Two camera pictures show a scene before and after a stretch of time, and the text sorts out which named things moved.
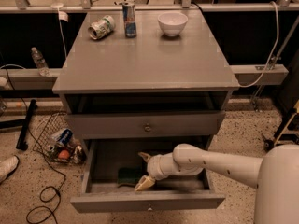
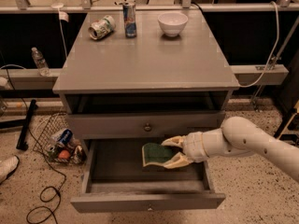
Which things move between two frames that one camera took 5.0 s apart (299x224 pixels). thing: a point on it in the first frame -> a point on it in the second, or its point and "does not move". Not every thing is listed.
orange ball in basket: (64, 154) does not move
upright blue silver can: (130, 20) does not move
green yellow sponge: (129, 175) -> (156, 154)
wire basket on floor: (55, 140) does not move
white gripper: (154, 166) -> (193, 147)
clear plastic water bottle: (40, 63) does not move
